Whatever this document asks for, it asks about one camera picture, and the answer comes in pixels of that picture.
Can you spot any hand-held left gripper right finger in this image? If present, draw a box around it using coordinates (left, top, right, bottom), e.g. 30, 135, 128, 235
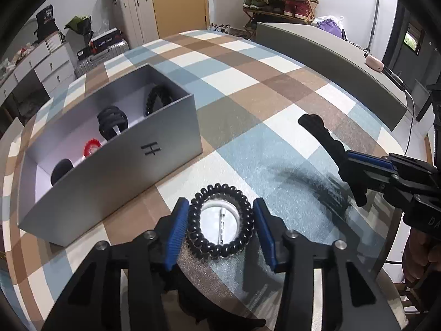
252, 197, 402, 331

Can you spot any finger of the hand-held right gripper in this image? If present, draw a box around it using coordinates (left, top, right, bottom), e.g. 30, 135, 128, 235
345, 149, 439, 177
340, 160, 394, 193

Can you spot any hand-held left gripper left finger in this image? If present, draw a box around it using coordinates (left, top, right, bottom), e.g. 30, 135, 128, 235
41, 197, 191, 331

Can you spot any black spiral hair tie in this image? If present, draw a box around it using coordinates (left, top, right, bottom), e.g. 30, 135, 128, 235
185, 183, 256, 258
144, 84, 172, 117

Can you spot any white round pin badge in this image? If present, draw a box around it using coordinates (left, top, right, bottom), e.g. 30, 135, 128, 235
200, 202, 239, 245

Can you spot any black hair band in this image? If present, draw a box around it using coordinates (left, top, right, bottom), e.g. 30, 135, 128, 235
298, 114, 368, 208

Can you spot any grey rectangular box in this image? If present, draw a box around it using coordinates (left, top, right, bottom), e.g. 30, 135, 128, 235
18, 63, 203, 247

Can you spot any red hair clip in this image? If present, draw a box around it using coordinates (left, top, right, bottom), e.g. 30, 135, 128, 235
83, 139, 102, 159

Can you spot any black scrunchie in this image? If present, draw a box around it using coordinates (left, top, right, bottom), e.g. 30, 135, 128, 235
50, 159, 74, 187

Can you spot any black hair claw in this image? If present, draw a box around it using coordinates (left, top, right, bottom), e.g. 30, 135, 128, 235
96, 106, 129, 142

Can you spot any person's right hand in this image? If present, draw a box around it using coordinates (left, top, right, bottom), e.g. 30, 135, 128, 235
402, 227, 441, 287

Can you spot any pink earbud case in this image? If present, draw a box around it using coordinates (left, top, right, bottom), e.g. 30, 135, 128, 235
364, 54, 384, 71

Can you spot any long grey cabinet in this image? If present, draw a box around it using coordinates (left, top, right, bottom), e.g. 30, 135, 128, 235
256, 22, 410, 132

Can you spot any window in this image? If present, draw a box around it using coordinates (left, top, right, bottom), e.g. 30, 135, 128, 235
404, 21, 424, 56

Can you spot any purple bag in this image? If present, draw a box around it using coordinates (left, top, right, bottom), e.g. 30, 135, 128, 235
312, 15, 345, 37

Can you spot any silver suitcase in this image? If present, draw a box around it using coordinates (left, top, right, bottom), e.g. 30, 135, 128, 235
73, 39, 131, 78

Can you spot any wooden shoe rack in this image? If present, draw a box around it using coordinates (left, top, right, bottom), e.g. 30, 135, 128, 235
240, 0, 319, 40

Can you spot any pile of loose shoes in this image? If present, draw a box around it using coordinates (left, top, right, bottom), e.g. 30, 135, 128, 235
207, 23, 249, 37

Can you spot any black box with red stripe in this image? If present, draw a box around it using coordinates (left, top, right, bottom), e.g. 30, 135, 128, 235
89, 29, 122, 54

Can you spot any white dressing table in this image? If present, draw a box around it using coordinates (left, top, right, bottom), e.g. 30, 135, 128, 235
0, 34, 76, 111

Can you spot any white suitcase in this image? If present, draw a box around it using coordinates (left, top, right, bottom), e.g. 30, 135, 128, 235
112, 0, 160, 47

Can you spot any dark wrapped flower bouquet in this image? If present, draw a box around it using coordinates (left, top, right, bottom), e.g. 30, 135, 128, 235
65, 15, 93, 42

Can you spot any wooden door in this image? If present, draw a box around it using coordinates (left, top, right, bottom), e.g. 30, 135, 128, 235
150, 0, 211, 38

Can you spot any black bag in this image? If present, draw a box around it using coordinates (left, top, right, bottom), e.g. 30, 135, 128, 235
33, 4, 64, 44

